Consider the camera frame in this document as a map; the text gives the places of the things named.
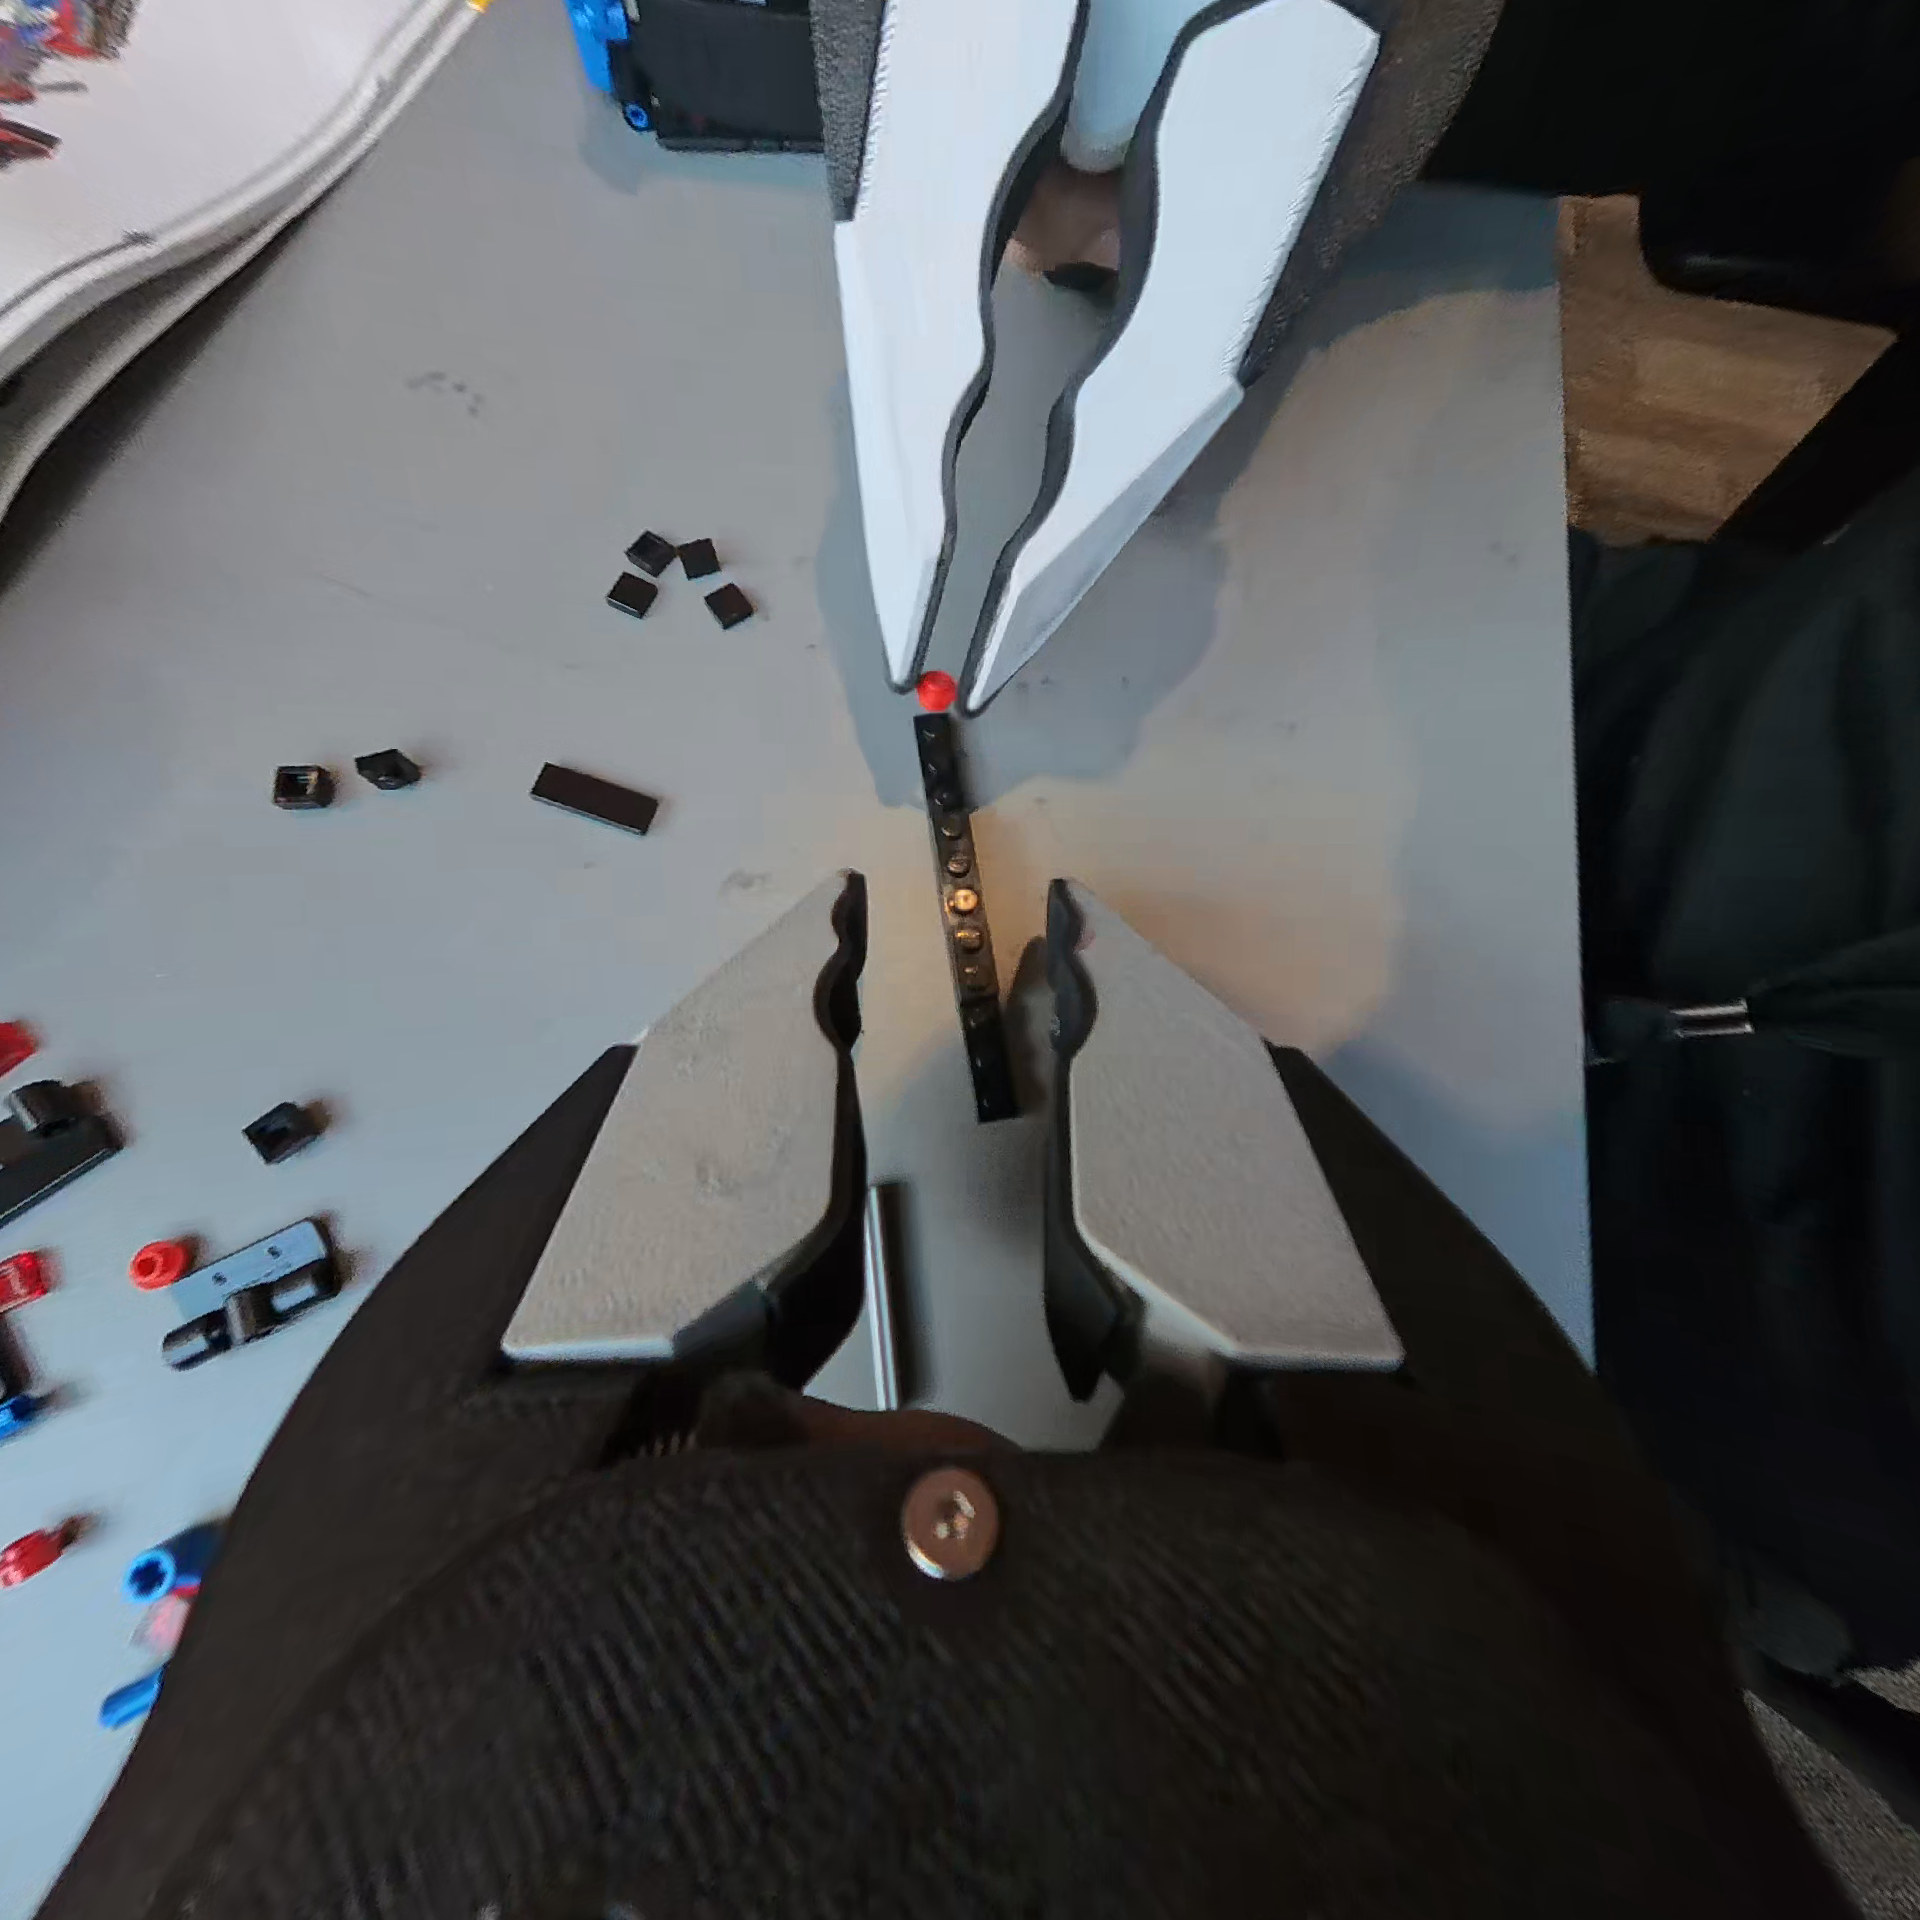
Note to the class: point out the partly built toy car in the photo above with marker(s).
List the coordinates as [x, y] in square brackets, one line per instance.
[720, 76]

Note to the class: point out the person's black hoodie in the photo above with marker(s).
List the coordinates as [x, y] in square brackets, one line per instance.
[1755, 751]

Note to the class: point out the person's right forearm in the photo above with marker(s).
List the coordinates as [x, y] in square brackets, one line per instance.
[1650, 90]

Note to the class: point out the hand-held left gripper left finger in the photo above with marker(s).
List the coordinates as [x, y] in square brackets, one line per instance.
[705, 1185]

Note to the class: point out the grey desk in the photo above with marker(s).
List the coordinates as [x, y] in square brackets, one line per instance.
[451, 375]

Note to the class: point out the long black studded toy plate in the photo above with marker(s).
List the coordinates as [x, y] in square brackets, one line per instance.
[961, 931]

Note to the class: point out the black office chair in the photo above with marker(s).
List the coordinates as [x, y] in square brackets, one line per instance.
[1823, 451]

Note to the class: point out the black toy bracket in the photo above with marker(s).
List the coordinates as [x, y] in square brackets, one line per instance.
[249, 1289]

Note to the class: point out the blue toy fang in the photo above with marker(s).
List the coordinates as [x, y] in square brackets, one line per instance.
[159, 1567]

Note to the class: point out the small black toy slope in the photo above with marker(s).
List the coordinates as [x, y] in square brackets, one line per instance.
[650, 550]
[729, 605]
[631, 594]
[698, 557]

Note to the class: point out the short black smooth toy tile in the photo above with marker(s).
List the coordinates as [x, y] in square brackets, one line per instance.
[593, 798]

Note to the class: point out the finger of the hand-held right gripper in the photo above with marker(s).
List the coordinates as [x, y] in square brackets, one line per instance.
[1216, 300]
[915, 375]

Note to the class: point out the cluster of small toy bricks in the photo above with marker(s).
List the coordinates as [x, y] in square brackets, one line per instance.
[163, 1265]

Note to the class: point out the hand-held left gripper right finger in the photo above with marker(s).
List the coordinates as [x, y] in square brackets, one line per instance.
[1216, 1199]

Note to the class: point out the open instruction booklet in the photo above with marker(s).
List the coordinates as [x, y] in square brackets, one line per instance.
[150, 180]

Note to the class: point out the blue toy pin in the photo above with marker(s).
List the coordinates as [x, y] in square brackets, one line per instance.
[133, 1696]

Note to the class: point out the grey toy axle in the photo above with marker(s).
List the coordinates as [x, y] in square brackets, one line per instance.
[885, 1289]

